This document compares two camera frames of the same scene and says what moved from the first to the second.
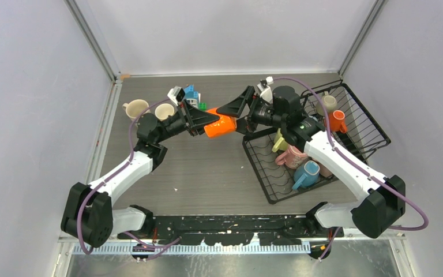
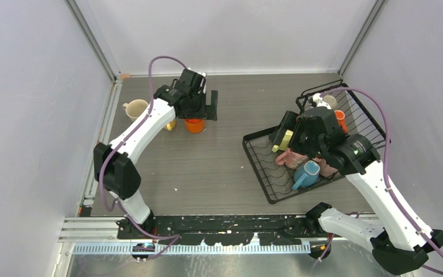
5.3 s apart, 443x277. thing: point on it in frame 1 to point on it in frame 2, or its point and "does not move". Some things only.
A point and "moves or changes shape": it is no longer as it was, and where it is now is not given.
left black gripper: x=192 y=118 to x=209 y=112
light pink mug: x=323 y=170 does not move
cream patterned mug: x=134 y=108 does not move
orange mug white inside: x=306 y=174 does not move
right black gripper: x=236 y=108 to x=289 y=122
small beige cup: x=329 y=102 does not move
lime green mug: x=280 y=142 does not move
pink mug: x=292 y=158 does not move
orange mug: x=225 y=125 moves or changes shape
